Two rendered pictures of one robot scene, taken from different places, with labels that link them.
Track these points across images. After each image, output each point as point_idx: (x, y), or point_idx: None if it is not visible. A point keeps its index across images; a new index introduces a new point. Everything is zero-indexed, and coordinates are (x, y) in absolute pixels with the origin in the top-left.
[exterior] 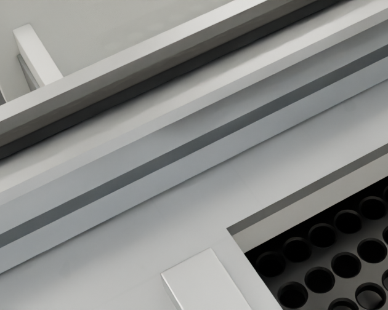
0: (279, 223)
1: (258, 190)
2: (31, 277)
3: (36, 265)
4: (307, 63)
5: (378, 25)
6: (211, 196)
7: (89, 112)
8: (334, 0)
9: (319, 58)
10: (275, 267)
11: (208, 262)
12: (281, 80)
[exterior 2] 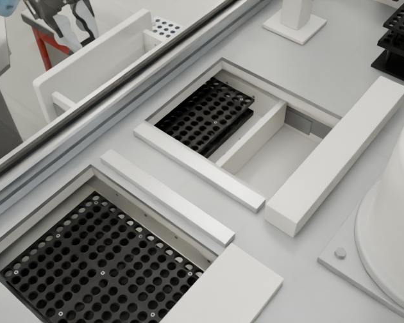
0: (156, 118)
1: (149, 110)
2: (99, 141)
3: (99, 139)
4: (153, 75)
5: (167, 63)
6: (138, 114)
7: (106, 96)
8: (155, 59)
9: (156, 74)
10: None
11: (143, 125)
12: (148, 81)
